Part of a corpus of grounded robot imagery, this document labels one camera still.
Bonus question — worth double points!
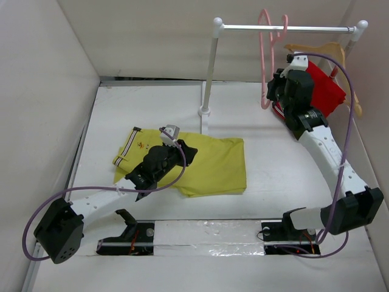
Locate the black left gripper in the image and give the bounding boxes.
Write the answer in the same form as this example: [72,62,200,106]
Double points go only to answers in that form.
[154,139,196,182]

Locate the yellow-green trousers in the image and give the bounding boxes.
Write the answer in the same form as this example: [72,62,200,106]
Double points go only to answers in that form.
[113,128,247,197]

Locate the pink plastic hanger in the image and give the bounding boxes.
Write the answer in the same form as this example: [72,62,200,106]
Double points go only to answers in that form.
[257,8,289,110]

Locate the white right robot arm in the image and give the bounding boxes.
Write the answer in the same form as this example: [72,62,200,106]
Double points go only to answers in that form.
[267,69,384,240]

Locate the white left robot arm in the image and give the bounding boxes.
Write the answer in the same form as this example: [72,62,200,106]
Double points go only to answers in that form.
[33,139,198,264]

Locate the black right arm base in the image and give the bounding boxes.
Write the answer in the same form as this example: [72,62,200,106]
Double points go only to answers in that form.
[256,220,321,256]

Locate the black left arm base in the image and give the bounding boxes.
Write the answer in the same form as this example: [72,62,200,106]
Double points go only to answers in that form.
[96,209,155,256]

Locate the wooden hanger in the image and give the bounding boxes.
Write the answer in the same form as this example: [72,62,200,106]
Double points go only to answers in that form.
[284,42,363,117]

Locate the red folded shorts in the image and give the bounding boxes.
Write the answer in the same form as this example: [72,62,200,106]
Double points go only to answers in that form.
[281,61,346,120]

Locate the white metal clothes rack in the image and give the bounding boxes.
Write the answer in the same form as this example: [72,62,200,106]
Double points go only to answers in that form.
[198,15,368,134]

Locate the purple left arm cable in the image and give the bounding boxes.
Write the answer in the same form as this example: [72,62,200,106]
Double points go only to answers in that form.
[22,127,187,262]

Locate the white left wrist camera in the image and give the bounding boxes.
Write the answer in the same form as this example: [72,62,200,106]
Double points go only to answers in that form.
[160,125,180,147]

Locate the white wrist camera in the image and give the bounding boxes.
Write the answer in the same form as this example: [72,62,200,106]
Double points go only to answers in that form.
[284,54,309,73]
[160,125,180,147]

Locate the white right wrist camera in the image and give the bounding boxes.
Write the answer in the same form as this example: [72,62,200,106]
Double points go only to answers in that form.
[284,54,309,73]

